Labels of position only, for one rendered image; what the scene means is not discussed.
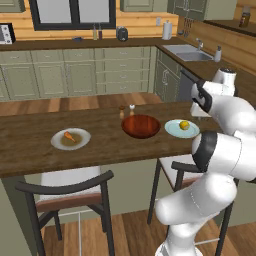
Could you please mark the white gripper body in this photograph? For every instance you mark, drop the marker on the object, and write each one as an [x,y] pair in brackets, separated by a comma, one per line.
[199,112]

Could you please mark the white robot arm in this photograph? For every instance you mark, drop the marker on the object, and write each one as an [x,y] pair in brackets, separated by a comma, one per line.
[213,196]

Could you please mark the yellow lemon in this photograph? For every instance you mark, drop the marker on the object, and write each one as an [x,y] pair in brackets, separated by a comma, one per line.
[184,125]

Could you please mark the brown wooden bowl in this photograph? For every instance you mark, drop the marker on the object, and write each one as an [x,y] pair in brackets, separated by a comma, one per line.
[141,126]

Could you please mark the chicken drumstick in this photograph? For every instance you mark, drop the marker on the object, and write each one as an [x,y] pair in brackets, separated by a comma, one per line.
[70,136]

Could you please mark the grey dishwasher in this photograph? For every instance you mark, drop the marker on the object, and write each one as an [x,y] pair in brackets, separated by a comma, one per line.
[185,86]

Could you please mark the light blue plate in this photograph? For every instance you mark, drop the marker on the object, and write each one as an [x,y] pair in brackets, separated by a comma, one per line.
[173,129]

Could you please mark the green side base cupboards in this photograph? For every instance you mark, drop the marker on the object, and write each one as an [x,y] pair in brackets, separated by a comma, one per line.
[166,78]

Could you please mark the steel sink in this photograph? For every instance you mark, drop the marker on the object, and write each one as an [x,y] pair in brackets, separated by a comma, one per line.
[190,53]

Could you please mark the white soap dispenser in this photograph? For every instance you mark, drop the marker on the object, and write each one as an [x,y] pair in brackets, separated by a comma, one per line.
[218,55]

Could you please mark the dark stool with white seat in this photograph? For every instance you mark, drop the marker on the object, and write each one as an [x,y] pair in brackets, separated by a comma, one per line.
[66,188]
[171,166]

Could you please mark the white-topped salt shaker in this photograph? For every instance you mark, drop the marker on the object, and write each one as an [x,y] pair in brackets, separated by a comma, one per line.
[132,110]

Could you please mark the steel tap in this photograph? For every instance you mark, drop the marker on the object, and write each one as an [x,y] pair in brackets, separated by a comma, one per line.
[199,43]

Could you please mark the brown pepper shaker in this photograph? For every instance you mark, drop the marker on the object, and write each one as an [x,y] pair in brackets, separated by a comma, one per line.
[122,113]

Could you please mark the white paper towel roll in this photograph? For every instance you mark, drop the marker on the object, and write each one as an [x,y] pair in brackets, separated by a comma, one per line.
[167,30]

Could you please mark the brown jar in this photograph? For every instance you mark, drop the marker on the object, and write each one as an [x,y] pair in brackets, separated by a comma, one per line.
[245,18]

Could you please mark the black toaster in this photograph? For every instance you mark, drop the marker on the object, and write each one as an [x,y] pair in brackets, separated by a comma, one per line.
[122,34]

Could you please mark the dark glass bottle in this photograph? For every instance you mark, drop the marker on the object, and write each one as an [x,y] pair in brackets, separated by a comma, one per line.
[100,32]

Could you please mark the green base cupboards run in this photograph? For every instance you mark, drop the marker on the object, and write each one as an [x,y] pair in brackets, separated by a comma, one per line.
[76,73]

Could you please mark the pale glass bottle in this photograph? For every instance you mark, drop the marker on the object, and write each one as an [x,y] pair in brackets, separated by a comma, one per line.
[95,32]

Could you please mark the small blue dish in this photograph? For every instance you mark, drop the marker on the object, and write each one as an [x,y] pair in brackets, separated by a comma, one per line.
[77,39]

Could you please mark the white plate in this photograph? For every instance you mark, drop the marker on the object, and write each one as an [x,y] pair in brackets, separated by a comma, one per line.
[56,141]

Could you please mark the black-framed window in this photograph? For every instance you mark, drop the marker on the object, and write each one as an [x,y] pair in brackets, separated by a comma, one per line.
[73,11]

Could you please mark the white toaster oven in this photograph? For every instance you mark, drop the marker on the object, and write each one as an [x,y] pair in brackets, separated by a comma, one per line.
[6,33]

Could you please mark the rail with hanging tools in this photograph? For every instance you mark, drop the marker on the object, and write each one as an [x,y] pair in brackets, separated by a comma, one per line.
[188,26]

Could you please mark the white wall socket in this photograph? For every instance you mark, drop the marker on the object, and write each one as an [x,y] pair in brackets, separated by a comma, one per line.
[158,21]

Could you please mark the green tall wall cupboard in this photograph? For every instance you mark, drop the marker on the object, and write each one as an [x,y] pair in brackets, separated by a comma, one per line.
[196,8]

